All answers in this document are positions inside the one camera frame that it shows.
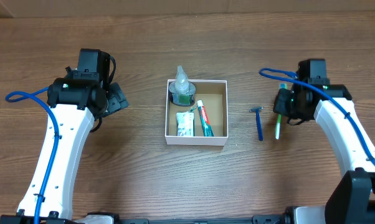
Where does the left blue cable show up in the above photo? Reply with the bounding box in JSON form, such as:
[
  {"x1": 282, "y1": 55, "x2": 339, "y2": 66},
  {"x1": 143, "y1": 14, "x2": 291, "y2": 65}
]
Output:
[{"x1": 5, "y1": 86, "x2": 61, "y2": 224}]

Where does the green white packet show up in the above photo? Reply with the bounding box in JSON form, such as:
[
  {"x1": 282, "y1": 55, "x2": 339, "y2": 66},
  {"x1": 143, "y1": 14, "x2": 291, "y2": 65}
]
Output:
[{"x1": 176, "y1": 106, "x2": 197, "y2": 137}]

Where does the blue cable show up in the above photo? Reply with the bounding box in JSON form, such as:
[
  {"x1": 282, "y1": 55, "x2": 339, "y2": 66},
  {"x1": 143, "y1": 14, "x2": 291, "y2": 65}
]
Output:
[
  {"x1": 258, "y1": 67, "x2": 375, "y2": 178},
  {"x1": 5, "y1": 86, "x2": 61, "y2": 224}
]

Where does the blue disposable razor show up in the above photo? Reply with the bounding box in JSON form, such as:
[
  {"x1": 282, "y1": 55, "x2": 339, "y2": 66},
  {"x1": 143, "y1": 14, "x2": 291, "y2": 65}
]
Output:
[{"x1": 249, "y1": 106, "x2": 263, "y2": 141}]

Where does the green white toothbrush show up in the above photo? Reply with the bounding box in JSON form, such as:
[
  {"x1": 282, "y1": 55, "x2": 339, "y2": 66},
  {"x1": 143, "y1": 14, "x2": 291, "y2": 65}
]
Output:
[{"x1": 275, "y1": 83, "x2": 287, "y2": 140}]

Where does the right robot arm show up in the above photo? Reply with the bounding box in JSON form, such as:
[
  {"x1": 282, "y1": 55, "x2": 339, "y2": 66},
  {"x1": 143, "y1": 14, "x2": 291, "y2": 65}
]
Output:
[{"x1": 273, "y1": 85, "x2": 375, "y2": 223}]

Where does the open cardboard box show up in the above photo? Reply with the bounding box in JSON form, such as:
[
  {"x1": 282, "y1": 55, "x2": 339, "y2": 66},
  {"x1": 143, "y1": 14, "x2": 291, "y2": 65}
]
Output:
[{"x1": 164, "y1": 80, "x2": 229, "y2": 146}]

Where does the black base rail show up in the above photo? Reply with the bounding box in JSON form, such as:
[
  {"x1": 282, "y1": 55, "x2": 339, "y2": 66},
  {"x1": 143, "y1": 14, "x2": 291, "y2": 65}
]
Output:
[{"x1": 72, "y1": 211, "x2": 291, "y2": 224}]

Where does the Colgate toothpaste tube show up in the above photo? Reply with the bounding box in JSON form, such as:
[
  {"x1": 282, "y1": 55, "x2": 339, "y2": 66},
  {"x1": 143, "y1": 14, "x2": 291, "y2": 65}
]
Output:
[{"x1": 197, "y1": 100, "x2": 214, "y2": 137}]

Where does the right blue cable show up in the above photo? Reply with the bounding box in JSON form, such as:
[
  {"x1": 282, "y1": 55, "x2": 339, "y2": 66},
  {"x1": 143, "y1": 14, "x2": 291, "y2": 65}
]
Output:
[{"x1": 258, "y1": 67, "x2": 375, "y2": 178}]

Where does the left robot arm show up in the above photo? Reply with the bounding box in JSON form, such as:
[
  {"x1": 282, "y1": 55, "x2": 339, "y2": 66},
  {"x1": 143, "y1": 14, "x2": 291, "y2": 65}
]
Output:
[{"x1": 0, "y1": 70, "x2": 129, "y2": 223}]

